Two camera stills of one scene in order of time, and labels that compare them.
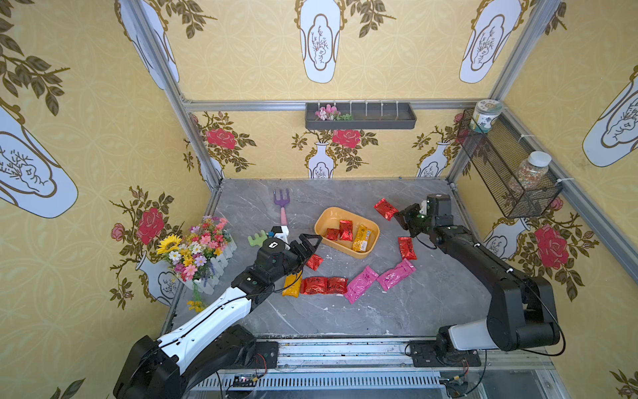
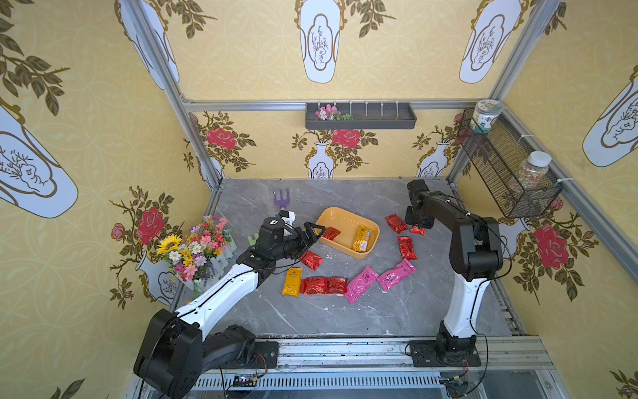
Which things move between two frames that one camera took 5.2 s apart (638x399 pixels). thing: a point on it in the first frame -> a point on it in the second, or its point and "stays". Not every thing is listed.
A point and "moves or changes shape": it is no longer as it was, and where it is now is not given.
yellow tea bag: (294, 283) stays
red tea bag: (314, 261) stays
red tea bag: (345, 230) moves or changes shape
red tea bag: (314, 285) stays
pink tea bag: (359, 286) stays
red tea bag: (385, 209) moves or changes shape
